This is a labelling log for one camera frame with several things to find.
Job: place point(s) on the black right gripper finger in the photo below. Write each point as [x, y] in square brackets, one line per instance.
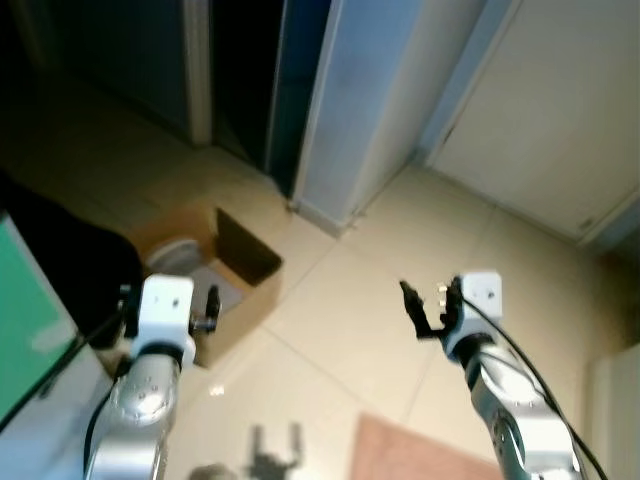
[454, 295]
[415, 310]

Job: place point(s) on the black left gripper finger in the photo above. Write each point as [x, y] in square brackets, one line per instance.
[128, 312]
[207, 310]

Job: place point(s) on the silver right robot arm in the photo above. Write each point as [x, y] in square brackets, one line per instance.
[520, 420]

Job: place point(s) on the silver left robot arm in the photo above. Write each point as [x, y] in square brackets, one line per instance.
[140, 400]

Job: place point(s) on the open brown cardboard box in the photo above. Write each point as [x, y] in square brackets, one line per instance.
[250, 285]

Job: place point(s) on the round grey object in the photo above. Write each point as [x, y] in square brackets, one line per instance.
[178, 255]

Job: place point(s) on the black bulky object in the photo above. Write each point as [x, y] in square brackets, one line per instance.
[70, 260]

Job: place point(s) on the green mat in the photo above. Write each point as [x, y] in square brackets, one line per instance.
[30, 320]

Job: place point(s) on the pink rug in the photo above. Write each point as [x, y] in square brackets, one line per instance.
[410, 455]

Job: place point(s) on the white furniture piece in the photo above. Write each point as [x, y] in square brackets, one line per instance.
[618, 420]

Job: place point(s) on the white closed door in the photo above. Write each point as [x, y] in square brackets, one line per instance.
[550, 110]

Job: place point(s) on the white open door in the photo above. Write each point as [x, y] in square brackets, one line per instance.
[380, 100]

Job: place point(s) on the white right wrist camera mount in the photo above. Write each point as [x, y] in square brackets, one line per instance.
[480, 300]

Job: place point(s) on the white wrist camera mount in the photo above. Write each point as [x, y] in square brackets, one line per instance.
[480, 300]
[165, 305]

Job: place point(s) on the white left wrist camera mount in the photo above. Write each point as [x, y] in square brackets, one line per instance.
[165, 305]

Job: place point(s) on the pale door frame post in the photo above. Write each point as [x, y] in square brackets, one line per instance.
[198, 70]

